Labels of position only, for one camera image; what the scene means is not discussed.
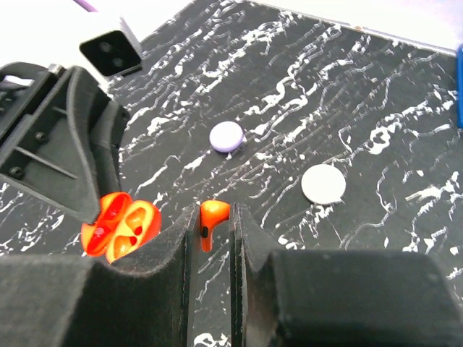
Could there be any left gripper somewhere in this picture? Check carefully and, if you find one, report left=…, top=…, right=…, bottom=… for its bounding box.
left=1, top=63, right=129, bottom=223

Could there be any white earbud charging case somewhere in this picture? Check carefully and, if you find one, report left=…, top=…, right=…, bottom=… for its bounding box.
left=300, top=164, right=347, bottom=205

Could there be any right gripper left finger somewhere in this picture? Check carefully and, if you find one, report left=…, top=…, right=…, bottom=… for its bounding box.
left=1, top=205, right=199, bottom=346

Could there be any red earbud charging case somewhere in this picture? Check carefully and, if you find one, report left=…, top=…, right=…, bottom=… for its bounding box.
left=80, top=192, right=162, bottom=263

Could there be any blue stapler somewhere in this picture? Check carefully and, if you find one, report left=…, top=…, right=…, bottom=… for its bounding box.
left=456, top=45, right=463, bottom=129

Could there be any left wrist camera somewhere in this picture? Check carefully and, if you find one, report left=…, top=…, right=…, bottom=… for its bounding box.
left=79, top=12, right=143, bottom=78

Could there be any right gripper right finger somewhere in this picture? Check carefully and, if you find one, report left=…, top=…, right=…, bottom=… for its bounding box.
left=229, top=203, right=462, bottom=346

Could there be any red earbud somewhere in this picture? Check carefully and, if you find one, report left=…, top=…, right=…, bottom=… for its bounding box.
left=200, top=200, right=230, bottom=252

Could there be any purple earbud charging case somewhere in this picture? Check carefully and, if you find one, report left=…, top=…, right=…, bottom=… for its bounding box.
left=209, top=121, right=245, bottom=153

